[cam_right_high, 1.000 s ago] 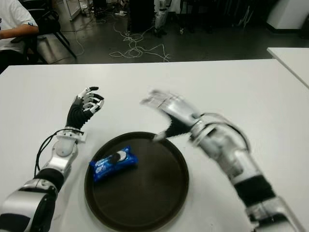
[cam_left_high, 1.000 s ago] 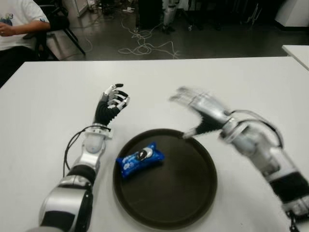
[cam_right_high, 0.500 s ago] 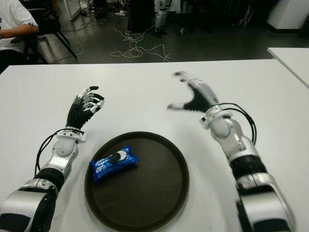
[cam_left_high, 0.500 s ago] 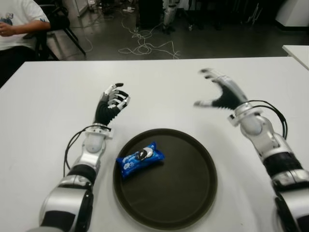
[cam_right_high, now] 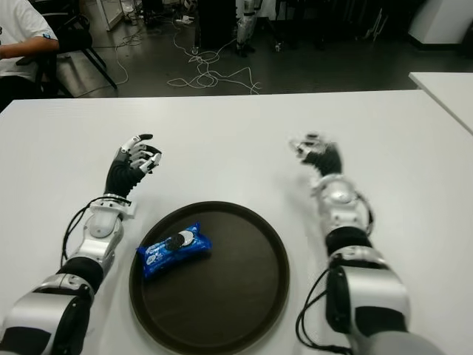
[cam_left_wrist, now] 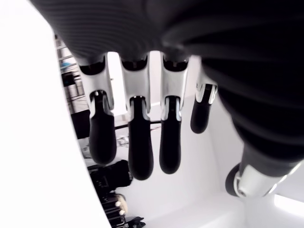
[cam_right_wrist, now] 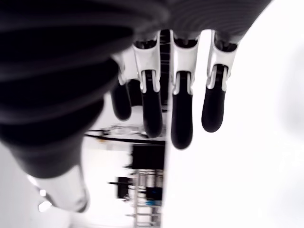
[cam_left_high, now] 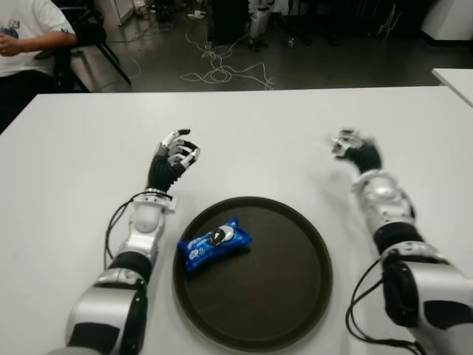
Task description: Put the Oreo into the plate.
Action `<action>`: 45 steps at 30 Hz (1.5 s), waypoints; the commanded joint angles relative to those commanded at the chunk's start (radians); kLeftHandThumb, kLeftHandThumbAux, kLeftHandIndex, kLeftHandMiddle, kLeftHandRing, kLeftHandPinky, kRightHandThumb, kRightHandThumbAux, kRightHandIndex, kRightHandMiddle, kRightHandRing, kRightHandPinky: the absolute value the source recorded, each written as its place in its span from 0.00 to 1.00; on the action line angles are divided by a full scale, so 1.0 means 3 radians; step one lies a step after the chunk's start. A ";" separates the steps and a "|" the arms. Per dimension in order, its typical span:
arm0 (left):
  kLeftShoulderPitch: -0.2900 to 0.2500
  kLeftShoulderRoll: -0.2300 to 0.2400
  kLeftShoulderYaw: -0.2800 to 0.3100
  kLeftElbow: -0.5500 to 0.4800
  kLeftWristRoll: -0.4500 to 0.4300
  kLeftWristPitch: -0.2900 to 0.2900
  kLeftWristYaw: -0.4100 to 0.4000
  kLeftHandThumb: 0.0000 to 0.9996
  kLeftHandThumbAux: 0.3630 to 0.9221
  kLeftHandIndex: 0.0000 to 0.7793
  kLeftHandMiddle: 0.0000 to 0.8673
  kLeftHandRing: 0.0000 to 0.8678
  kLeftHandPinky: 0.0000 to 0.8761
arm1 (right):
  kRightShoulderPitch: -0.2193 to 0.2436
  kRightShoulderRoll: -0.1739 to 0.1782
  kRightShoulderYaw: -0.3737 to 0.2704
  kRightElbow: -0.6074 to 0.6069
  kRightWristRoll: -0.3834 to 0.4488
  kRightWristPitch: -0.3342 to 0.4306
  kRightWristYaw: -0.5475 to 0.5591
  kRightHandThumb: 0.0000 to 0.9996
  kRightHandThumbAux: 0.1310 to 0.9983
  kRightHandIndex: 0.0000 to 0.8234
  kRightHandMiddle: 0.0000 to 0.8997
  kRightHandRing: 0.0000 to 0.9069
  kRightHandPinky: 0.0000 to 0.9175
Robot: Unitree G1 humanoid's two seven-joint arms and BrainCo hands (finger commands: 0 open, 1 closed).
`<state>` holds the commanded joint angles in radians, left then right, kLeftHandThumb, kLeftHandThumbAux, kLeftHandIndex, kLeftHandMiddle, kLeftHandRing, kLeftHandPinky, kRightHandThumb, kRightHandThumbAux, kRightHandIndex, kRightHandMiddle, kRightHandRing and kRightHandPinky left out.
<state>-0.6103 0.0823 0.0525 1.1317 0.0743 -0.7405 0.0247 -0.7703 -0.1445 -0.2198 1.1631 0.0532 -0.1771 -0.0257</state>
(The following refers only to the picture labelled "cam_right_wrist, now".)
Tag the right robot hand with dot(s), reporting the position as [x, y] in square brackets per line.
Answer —
[59, 83]

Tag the metal shelf rack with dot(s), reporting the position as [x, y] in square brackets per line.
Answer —
[139, 190]

